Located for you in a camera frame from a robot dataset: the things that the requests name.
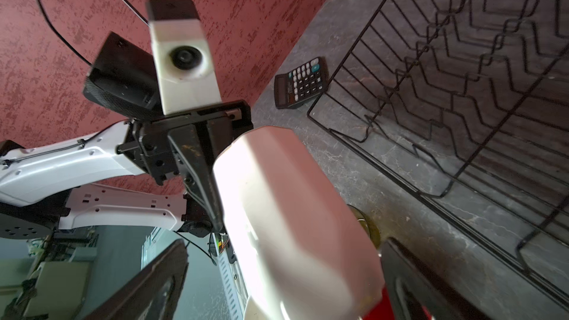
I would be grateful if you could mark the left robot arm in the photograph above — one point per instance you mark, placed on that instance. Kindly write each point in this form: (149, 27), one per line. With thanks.
(85, 182)

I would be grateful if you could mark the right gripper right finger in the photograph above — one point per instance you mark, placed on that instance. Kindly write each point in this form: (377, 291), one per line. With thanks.
(416, 292)

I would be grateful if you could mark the black wire dish rack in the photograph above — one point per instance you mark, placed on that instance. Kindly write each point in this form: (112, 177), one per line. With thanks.
(464, 105)

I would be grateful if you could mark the black calculator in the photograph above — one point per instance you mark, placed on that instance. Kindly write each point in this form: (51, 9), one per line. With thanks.
(301, 84)

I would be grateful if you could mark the white mug red inside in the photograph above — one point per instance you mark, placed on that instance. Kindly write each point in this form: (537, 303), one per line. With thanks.
(382, 310)

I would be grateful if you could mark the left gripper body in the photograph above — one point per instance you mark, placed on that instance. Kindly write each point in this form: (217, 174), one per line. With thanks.
(148, 147)

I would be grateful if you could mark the olive green glass cup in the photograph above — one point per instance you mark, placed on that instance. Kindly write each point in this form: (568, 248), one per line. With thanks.
(368, 225)

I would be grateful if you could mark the tall white faceted mug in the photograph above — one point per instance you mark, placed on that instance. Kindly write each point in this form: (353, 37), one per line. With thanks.
(302, 252)

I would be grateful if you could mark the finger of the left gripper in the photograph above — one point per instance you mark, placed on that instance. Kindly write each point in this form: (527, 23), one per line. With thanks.
(197, 172)

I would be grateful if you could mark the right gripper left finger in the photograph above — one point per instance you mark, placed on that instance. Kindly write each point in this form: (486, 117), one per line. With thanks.
(154, 292)

